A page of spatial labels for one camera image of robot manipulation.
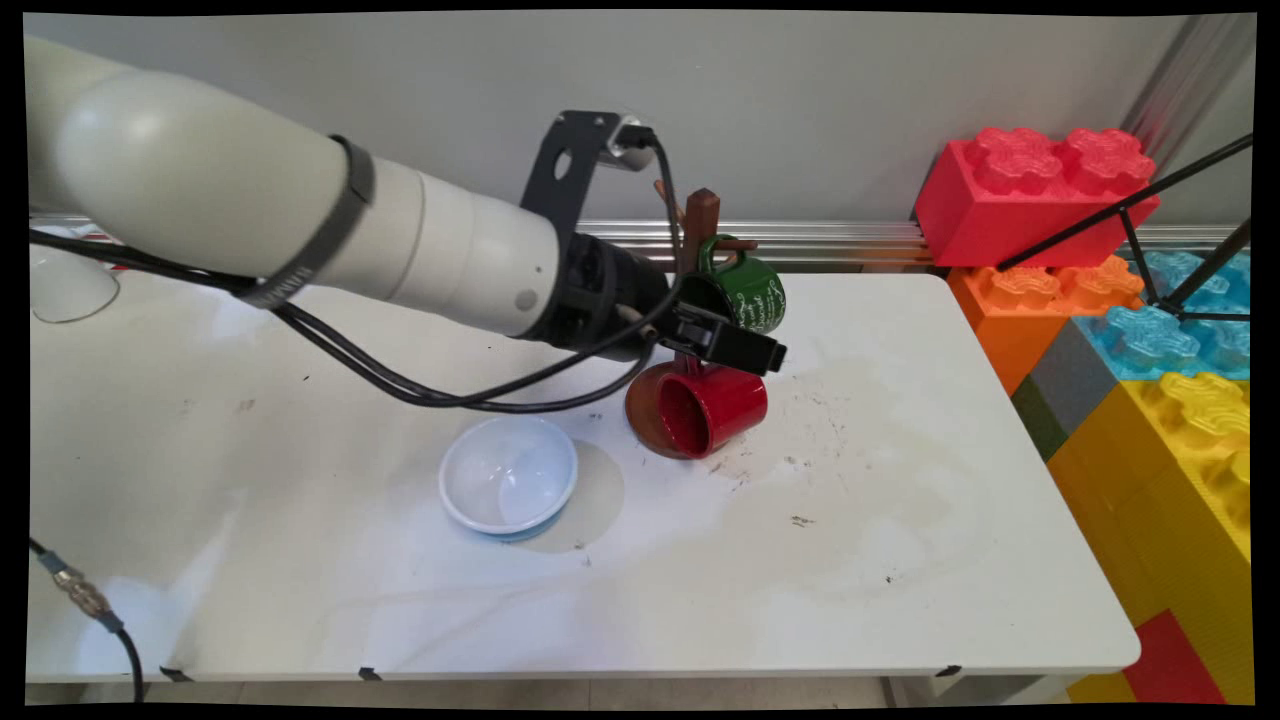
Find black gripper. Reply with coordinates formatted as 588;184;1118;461
520;230;789;379

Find green enamel mug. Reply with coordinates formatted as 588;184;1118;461
679;235;789;337

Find red enamel mug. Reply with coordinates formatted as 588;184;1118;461
655;364;770;460

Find brown wooden mug tree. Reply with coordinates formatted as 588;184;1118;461
624;180;760;462

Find white bowl with blue outside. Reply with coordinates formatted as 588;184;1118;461
438;415;580;542

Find large orange toy brick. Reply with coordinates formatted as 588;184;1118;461
947;255;1145;397

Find large red toy brick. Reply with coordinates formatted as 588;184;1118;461
914;126;1162;272

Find dark green toy brick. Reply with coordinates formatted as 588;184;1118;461
1010;377;1068;463

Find grey toy brick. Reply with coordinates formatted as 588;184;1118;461
1029;320;1127;442

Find light blue toy brick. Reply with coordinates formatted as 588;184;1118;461
1072;250;1252;384

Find black tripod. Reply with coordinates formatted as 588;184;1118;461
995;135;1255;327

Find large yellow toy brick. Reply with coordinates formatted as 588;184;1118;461
1045;372;1255;703

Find small red toy brick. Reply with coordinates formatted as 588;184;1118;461
1120;610;1229;705

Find aluminium wall rail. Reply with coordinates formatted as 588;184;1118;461
28;208;1251;271

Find black camera cable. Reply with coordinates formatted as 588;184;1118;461
28;128;687;415

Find black strap band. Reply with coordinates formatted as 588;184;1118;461
238;134;377;312

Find aluminium corner post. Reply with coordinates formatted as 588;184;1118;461
1120;14;1255;166

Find black cable with metal connector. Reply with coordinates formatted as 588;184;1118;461
27;538;147;704

